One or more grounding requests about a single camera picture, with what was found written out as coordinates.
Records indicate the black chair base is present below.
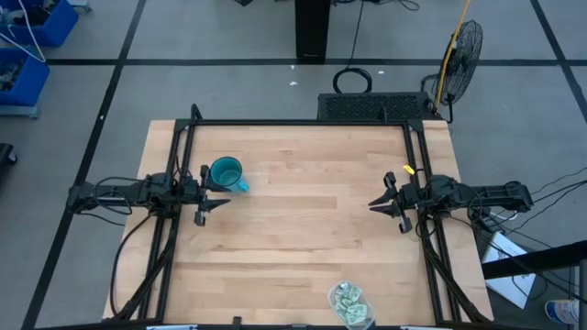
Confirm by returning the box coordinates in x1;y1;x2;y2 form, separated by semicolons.
0;142;19;167

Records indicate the black coiled floor cable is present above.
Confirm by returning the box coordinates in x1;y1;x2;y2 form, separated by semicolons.
332;0;374;95

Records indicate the black metal beam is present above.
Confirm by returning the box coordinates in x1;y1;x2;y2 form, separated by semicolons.
481;239;587;281

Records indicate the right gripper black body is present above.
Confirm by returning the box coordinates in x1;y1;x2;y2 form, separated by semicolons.
385;171;426;236

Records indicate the black aluminium table frame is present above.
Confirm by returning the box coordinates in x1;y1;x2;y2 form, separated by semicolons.
109;103;494;325

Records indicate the blue storage bin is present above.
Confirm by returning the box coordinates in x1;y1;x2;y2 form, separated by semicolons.
0;0;81;49
0;47;51;109

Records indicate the white blue shoe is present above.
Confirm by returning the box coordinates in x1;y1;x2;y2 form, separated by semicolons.
544;299;581;326

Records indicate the black pillar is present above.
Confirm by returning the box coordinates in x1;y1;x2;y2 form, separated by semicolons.
294;0;332;61

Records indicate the black perforated computer case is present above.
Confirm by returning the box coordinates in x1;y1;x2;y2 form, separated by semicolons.
316;91;437;122

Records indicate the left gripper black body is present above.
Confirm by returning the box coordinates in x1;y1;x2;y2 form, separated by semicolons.
183;165;211;227

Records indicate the white looped cable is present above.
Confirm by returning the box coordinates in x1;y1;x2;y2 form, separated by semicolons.
484;208;519;223

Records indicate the white paper booklet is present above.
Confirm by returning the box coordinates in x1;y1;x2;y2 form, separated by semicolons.
482;230;537;310

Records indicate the teal plastic cup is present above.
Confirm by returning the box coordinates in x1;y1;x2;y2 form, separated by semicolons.
208;156;251;194

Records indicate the black floor fan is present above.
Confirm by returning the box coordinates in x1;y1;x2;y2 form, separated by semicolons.
420;19;484;124

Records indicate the thin white cable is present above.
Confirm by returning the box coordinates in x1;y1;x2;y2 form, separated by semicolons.
0;0;48;64

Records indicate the black floor cable bundle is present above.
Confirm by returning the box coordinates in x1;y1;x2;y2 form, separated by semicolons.
476;165;587;306

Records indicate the clear plastic bin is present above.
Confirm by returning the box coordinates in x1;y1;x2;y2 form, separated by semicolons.
327;280;377;330

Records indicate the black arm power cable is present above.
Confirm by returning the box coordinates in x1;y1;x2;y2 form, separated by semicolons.
108;213;155;318

